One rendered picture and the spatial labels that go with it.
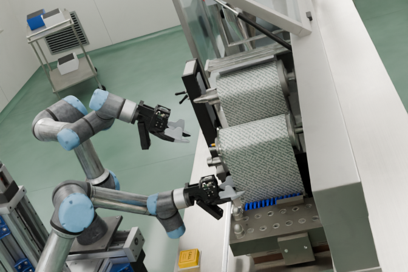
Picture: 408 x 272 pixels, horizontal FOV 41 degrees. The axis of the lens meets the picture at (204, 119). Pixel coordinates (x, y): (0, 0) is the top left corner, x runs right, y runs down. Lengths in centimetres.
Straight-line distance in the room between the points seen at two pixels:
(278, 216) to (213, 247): 32
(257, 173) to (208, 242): 36
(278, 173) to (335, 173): 97
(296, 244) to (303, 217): 10
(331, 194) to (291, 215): 95
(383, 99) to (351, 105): 9
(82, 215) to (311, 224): 76
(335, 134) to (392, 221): 23
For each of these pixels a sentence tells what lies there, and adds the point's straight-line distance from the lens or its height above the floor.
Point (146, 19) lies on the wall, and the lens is 770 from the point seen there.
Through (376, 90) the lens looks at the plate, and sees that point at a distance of 163.
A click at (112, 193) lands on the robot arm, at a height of 119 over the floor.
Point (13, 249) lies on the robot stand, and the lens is 238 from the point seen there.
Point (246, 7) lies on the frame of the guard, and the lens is 151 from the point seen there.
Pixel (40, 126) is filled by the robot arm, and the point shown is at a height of 145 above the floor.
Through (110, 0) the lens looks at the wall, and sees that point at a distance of 773.
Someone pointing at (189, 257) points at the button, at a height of 92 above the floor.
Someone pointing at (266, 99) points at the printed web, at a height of 130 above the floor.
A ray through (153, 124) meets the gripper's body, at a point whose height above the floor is 143.
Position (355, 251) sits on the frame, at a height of 150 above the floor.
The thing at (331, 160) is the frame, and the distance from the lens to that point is 99.
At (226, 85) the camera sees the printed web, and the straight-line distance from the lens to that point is 204.
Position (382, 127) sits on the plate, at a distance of 145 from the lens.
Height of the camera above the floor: 222
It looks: 27 degrees down
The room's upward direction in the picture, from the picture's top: 21 degrees counter-clockwise
